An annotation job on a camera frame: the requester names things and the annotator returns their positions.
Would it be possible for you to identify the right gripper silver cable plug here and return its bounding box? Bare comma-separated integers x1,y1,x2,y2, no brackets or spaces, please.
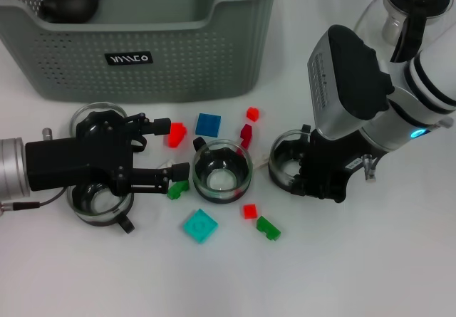
361,152,378,185

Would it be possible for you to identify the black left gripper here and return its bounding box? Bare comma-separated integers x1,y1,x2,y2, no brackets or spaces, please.
24,112,192,196

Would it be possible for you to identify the bright red slope brick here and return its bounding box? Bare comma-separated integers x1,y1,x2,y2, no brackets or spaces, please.
163,122,188,149

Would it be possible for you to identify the teal square plate brick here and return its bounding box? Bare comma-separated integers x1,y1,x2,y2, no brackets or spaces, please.
182,208,219,245

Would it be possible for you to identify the green brick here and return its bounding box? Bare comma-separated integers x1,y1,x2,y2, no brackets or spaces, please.
256,215,282,242
167,180,190,201

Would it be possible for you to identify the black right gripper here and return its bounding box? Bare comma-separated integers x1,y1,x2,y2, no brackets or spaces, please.
290,127,389,204

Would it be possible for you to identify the glass teacup black holder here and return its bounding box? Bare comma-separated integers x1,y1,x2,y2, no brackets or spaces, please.
269,124,314,189
70,102,148,153
192,135,254,204
66,183,135,234

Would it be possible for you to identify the blue square plate brick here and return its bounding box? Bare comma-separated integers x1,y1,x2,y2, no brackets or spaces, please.
195,113,222,137

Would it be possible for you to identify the left gripper grey cable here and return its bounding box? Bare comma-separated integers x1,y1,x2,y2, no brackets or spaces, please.
0,192,68,213

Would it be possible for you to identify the dark clay teapot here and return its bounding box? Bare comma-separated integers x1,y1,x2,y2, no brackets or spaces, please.
37,0,109,25

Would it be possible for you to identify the dark red brick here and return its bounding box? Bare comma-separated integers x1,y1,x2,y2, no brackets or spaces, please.
239,123,254,150

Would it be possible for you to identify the grey-green perforated storage bin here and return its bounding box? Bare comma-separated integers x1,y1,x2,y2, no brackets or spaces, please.
0,0,286,103

